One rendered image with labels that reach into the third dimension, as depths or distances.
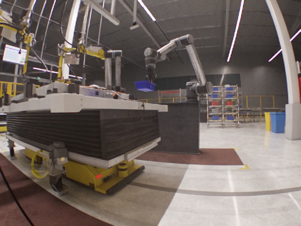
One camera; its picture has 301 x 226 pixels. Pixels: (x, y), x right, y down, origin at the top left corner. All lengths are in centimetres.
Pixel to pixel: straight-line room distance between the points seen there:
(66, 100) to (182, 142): 225
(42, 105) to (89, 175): 79
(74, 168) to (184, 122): 189
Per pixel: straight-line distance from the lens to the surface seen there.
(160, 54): 179
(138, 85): 159
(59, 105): 78
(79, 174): 157
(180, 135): 268
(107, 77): 320
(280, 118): 553
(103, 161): 107
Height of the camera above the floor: 74
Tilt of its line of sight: level
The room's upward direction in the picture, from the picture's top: 1 degrees counter-clockwise
